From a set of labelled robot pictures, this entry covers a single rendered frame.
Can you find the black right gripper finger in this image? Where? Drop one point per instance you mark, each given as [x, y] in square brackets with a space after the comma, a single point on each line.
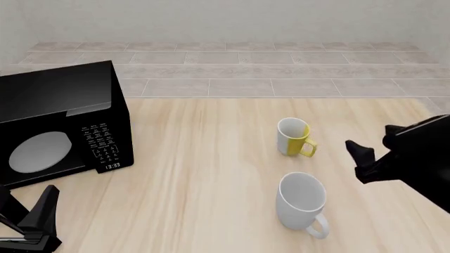
[362, 153]

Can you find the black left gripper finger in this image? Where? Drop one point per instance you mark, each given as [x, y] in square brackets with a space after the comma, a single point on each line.
[44, 213]
[8, 203]

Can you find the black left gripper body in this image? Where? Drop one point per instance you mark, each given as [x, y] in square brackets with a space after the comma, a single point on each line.
[33, 243]

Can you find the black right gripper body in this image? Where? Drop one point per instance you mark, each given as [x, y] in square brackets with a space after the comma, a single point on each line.
[371, 171]

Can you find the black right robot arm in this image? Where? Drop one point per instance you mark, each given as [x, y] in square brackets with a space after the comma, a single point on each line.
[422, 158]

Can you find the yellow and white mug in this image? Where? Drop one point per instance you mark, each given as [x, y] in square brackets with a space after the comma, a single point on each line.
[293, 146]

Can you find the white round microwave turntable plate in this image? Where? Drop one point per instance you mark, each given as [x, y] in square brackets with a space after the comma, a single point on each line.
[38, 151]

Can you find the black microwave oven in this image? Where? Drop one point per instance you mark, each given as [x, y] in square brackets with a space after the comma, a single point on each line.
[52, 89]

